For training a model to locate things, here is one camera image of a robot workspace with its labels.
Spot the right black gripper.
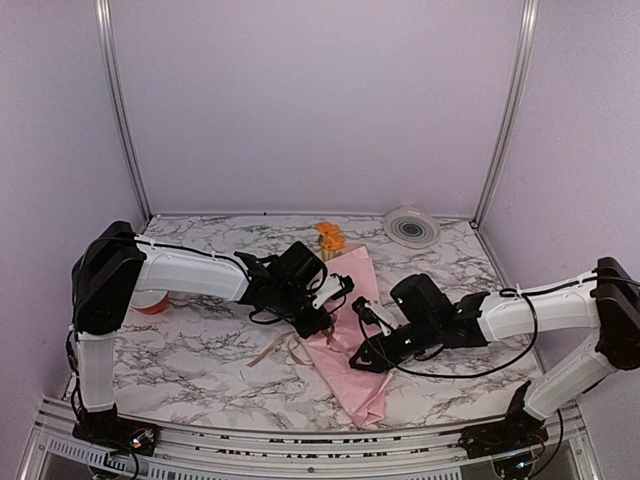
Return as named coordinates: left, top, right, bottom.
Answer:
left=349, top=316, right=440, bottom=374

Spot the pink wrapping paper sheet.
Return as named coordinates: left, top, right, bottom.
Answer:
left=302, top=245, right=393, bottom=428

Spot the tan ribbon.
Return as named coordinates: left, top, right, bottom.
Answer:
left=246, top=322, right=347, bottom=369

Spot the orange fake flower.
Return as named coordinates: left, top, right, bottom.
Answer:
left=316, top=222, right=346, bottom=261

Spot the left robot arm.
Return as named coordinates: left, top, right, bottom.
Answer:
left=72, top=221, right=340, bottom=445

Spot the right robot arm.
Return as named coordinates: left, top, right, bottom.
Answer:
left=349, top=257, right=639, bottom=448

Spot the red and white bowl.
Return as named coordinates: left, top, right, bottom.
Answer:
left=130, top=291, right=169, bottom=315

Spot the grey ringed plate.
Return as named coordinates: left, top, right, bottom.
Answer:
left=383, top=206, right=441, bottom=250

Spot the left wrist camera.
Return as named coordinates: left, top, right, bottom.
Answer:
left=312, top=274, right=354, bottom=310

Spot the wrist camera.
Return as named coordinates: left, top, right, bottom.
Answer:
left=351, top=296, right=396, bottom=336
left=312, top=274, right=354, bottom=310

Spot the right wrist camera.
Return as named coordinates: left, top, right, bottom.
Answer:
left=351, top=296, right=396, bottom=336

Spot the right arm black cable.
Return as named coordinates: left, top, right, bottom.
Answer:
left=351, top=269, right=640, bottom=379

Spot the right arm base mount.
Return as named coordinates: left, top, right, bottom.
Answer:
left=457, top=381, right=549, bottom=459

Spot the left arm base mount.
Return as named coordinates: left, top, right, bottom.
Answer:
left=72, top=406, right=159, bottom=456

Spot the front aluminium rail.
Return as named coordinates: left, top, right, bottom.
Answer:
left=16, top=398, right=603, bottom=479

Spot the left aluminium frame post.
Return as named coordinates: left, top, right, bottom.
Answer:
left=95, top=0, right=153, bottom=222

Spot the aluminium frame post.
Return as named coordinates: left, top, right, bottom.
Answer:
left=95, top=0, right=153, bottom=222
left=472, top=0, right=540, bottom=229

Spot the right aluminium frame post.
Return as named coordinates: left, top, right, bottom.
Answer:
left=472, top=0, right=540, bottom=229

